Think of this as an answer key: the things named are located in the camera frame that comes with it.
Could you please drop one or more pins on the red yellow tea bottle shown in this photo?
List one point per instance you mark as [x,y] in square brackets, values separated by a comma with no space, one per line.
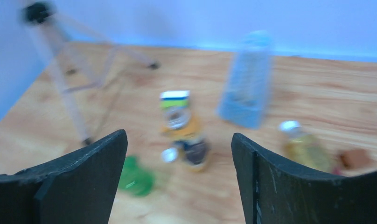
[304,148]

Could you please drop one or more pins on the coloured toy brick stack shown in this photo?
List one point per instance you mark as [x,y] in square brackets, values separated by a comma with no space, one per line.
[174,98]

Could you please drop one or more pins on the pink music stand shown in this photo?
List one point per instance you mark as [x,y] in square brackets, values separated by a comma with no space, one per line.
[57,52]

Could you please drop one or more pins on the white bottle cap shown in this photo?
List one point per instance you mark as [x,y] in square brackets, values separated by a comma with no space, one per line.
[170,155]

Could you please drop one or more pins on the yellow blue milk tea bottle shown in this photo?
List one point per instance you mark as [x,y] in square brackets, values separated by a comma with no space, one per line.
[183,128]

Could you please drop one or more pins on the brown small block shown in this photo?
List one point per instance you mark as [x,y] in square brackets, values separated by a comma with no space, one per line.
[354,158]

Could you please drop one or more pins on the clear blue detergent bottle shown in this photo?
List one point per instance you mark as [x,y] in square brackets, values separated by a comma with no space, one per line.
[246,93]

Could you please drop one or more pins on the green plastic bottle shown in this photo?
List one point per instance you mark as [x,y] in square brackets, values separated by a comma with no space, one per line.
[136,179]

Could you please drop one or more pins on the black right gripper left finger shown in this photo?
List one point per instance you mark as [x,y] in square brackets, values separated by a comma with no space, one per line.
[77,188]

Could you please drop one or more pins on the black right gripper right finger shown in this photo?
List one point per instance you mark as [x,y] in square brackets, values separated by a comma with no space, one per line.
[276,190]

